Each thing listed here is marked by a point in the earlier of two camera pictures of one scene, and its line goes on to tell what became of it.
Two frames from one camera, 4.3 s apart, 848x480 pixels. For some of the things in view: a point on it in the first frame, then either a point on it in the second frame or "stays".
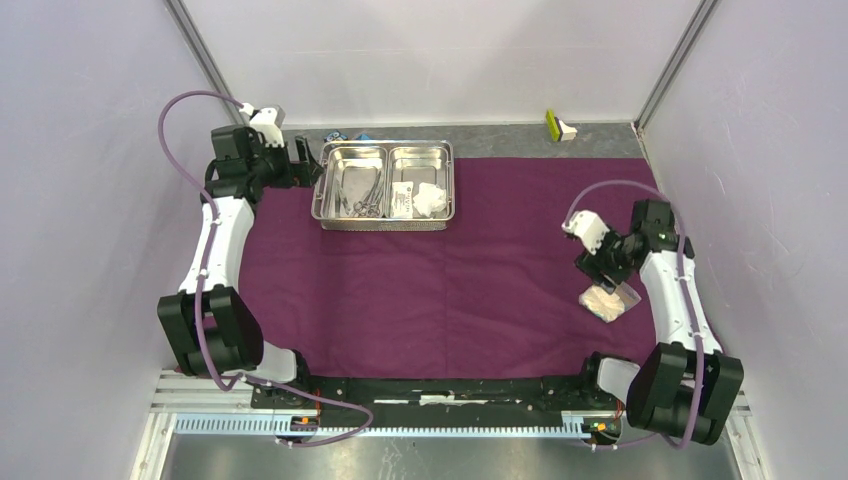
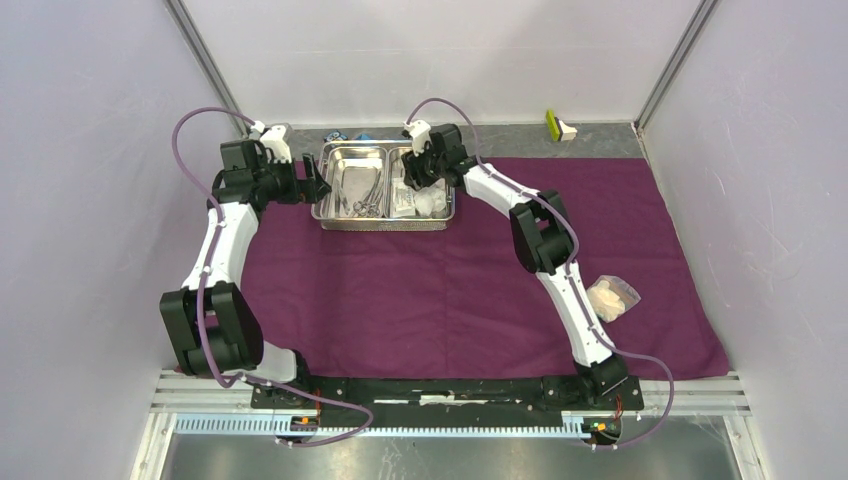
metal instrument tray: x=385 y=185 stays
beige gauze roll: x=608 y=307 stays
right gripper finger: x=607 y=283 to x=410 y=181
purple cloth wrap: x=497 y=294 stays
